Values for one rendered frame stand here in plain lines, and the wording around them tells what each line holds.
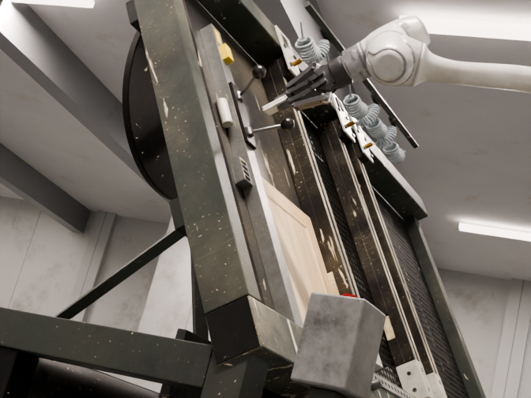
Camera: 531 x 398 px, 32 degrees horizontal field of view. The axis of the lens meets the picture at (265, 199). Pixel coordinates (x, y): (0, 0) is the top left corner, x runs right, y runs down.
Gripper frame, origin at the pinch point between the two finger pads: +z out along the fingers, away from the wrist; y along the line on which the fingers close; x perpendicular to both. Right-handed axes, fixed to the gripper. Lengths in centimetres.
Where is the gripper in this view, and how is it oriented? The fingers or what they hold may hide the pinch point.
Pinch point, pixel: (276, 105)
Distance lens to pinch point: 234.4
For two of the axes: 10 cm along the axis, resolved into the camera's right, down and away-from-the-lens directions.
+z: -8.6, 4.2, 2.9
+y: 2.3, 8.3, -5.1
